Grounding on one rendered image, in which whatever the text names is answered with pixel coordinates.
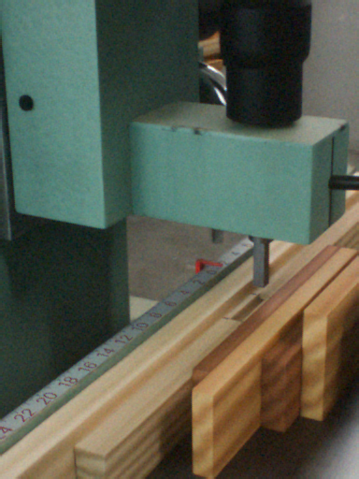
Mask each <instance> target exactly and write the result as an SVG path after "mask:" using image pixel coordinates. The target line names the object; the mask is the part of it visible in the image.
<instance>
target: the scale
mask: <svg viewBox="0 0 359 479"><path fill-rule="evenodd" d="M251 247H253V243H252V242H250V241H249V240H248V235H247V236H246V238H245V239H243V240H242V241H240V242H239V243H238V244H236V245H235V246H234V247H231V248H230V249H229V250H227V251H226V252H225V253H223V254H222V255H220V256H219V257H218V259H216V260H215V261H214V262H215V263H220V264H223V266H222V267H216V266H212V265H207V266H206V267H205V268H203V269H202V270H200V271H199V272H198V273H196V274H195V275H194V276H193V277H192V278H191V279H188V281H187V282H186V283H184V284H183V285H181V286H180V287H179V288H177V289H176V290H174V291H173V292H172V293H170V294H169V295H167V296H165V297H164V298H162V299H161V300H160V302H158V303H157V304H156V305H154V306H153V307H152V308H150V309H149V310H148V311H146V312H144V313H142V314H141V315H140V316H139V317H138V318H137V319H135V320H134V321H133V322H131V323H130V325H129V326H127V327H126V328H123V329H122V330H121V331H119V332H118V333H117V334H115V335H114V336H113V337H111V338H110V339H109V340H107V341H106V342H104V343H103V344H102V345H100V346H98V347H97V348H95V350H94V351H93V352H91V353H90V354H89V355H87V356H86V357H84V358H83V359H82V360H81V361H80V362H79V363H77V364H76V365H75V366H72V367H71V368H70V369H68V370H67V371H65V372H64V373H63V374H61V375H60V376H59V378H57V379H56V380H55V381H53V382H52V383H50V384H49V385H46V386H45V387H44V388H42V389H41V390H40V391H38V392H37V393H36V394H34V395H33V396H32V397H31V398H29V399H28V400H27V401H26V402H24V403H23V404H22V405H20V406H19V407H17V409H15V410H14V411H13V412H11V413H10V414H8V415H7V416H6V417H4V418H3V419H2V420H0V443H2V442H3V441H4V440H5V439H7V438H8V437H9V436H11V434H12V433H13V432H14V431H17V430H18V429H19V428H21V427H22V426H23V425H25V424H26V423H27V422H29V421H30V420H31V419H32V418H34V417H35V416H36V415H38V414H39V413H40V412H42V411H43V410H45V409H47V408H48V407H49V406H50V404H52V403H53V402H54V401H55V400H57V399H58V398H60V397H61V396H62V395H63V394H64V393H65V392H66V391H68V390H69V389H70V388H71V387H74V386H75V385H77V384H78V383H79V382H80V381H82V380H83V379H84V378H86V377H87V376H88V375H89V373H91V372H92V371H93V370H95V369H96V368H97V367H100V366H101V365H102V364H104V363H105V362H106V361H107V360H109V359H110V358H111V357H113V356H114V355H115V354H117V353H118V352H119V351H120V350H121V349H123V348H124V346H126V345H127V344H128V343H130V342H131V341H132V340H134V339H135V338H136V337H138V336H139V335H140V334H141V333H143V332H144V331H145V330H148V329H149V328H150V327H152V326H153V325H154V324H155V322H157V321H158V320H159V319H161V318H162V317H163V316H164V315H166V314H167V313H169V312H171V311H172V310H173V309H175V308H176V307H177V306H179V305H180V304H181V302H183V300H184V299H186V298H187V297H188V296H190V295H192V294H193V293H194V292H196V291H197V290H198V289H199V288H201V287H202V286H203V285H205V284H206V283H207V282H209V281H210V279H212V278H214V277H215V276H216V275H217V274H219V273H220V272H221V271H223V270H224V269H225V268H227V267H228V266H229V265H231V264H232V263H234V262H235V261H237V260H238V258H239V257H241V256H242V255H243V254H245V253H246V252H247V251H248V250H249V249H250V248H251Z"/></svg>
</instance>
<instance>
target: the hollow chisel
mask: <svg viewBox="0 0 359 479"><path fill-rule="evenodd" d="M268 284H269V243H268V244H256V243H254V244H253V253H252V286H255V287H261V288H265V287H266V286H267V285H268Z"/></svg>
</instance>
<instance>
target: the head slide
mask: <svg viewBox="0 0 359 479"><path fill-rule="evenodd" d="M0 25H1V37H2V49H3V60H4V72H5V84H6V96H7V118H8V130H9V142H10V153H11V165H12V177H13V188H14V200H15V209H16V211H17V212H20V213H25V215H31V216H35V217H41V218H46V219H51V220H56V221H61V222H67V223H71V224H76V225H87V226H91V227H96V228H101V229H106V228H109V227H110V226H112V225H115V224H116V223H118V222H119V221H121V220H122V219H124V218H127V217H129V215H130V214H132V213H133V202H132V175H131V146H130V122H131V121H132V119H134V118H135V117H138V116H140V115H143V114H146V113H148V112H151V111H153V110H155V109H158V108H161V107H163V106H165V105H169V104H171V103H173V102H176V100H180V102H189V103H198V104H199V21H198V0H0Z"/></svg>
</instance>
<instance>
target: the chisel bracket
mask: <svg viewBox="0 0 359 479"><path fill-rule="evenodd" d="M349 130H350V126H349V122H347V121H345V120H336V119H328V118H320V116H310V115H301V118H299V119H298V121H295V122H292V123H283V124H273V125H256V124H246V123H241V122H236V121H233V120H230V119H228V118H227V117H226V107H225V106H216V105H207V104H198V103H189V102H180V100H176V102H173V103H171V104H169V105H165V106H163V107H161V108H158V109H155V110H153V111H151V112H148V113H146V114H143V115H140V116H138V117H135V118H134V119H132V121H131V122H130V146H131V175H132V202H133V214H138V215H144V217H150V218H155V219H160V220H166V221H171V222H177V223H182V224H187V225H198V226H203V227H208V228H215V229H220V230H225V231H230V232H237V233H242V234H247V235H248V240H249V241H250V242H252V243H256V244H268V243H271V242H273V241H274V240H279V241H285V242H291V243H295V244H301V245H310V244H311V243H313V242H314V241H315V240H316V239H317V238H319V236H321V234H322V233H323V232H324V231H325V230H326V229H328V228H329V227H330V226H332V225H333V224H334V223H336V222H337V221H338V220H339V219H340V218H341V217H342V216H343V215H344V212H345V204H346V191H339V190H338V189H329V188H328V181H329V178H330V176H331V175H347V167H348V149H349Z"/></svg>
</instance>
